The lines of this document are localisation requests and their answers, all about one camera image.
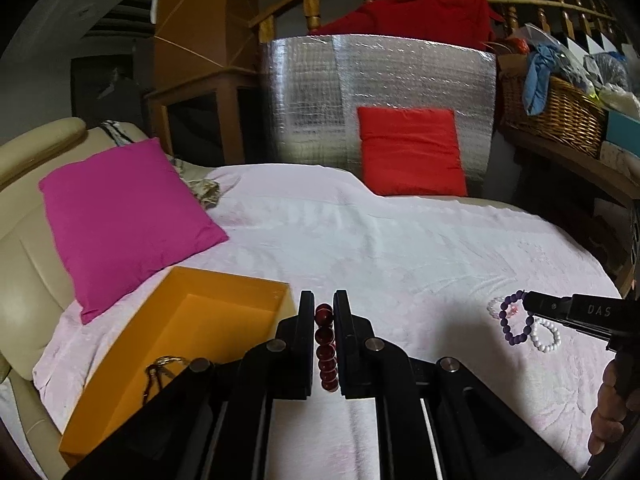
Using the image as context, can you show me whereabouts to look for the patterned beige cloth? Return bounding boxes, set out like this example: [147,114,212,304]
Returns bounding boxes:
[169,157,221,209]

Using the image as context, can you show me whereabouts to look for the purple bead bracelet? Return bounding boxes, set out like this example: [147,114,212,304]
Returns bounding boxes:
[498,288,536,347]

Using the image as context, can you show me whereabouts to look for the orange cardboard box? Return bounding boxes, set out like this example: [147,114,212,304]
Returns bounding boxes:
[58,268,296,467]

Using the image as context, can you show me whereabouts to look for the wooden shelf table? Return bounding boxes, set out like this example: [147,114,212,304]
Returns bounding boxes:
[501,127,639,295]

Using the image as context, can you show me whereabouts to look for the silver foil insulation sheet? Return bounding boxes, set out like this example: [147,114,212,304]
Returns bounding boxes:
[262,34,497,190]

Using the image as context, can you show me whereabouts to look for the wicker basket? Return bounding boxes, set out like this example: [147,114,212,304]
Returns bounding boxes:
[499,73,608,159]

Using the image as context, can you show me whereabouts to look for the magenta cushion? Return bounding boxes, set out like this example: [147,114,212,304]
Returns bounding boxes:
[39,139,228,324]

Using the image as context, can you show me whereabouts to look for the red blanket on railing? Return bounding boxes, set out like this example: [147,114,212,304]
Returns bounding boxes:
[314,0,497,51]

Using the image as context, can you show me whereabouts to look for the person's right hand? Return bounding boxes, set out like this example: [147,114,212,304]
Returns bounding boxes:
[588,351,639,456]

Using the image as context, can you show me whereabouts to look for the white bead bracelet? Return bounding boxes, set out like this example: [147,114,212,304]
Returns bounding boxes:
[529,316,562,354]

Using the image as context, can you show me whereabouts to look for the teal box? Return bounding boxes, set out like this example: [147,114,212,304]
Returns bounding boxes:
[605,110,640,156]

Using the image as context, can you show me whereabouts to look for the wooden cabinet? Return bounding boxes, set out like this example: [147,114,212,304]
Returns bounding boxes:
[146,0,259,167]

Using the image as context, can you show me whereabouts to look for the blue cloth in basket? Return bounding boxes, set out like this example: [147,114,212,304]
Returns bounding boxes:
[522,42,570,116]

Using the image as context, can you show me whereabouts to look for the pale pink embossed towel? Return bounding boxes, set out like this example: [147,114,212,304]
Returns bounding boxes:
[34,165,620,479]

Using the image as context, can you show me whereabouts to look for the dark red bead bracelet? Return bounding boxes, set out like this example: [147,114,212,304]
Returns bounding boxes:
[313,302,342,394]

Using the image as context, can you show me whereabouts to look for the red cushion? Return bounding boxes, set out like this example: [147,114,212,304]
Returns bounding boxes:
[357,106,468,197]

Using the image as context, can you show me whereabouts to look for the black elastic hair tie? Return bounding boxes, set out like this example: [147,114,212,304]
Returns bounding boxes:
[143,354,192,406]

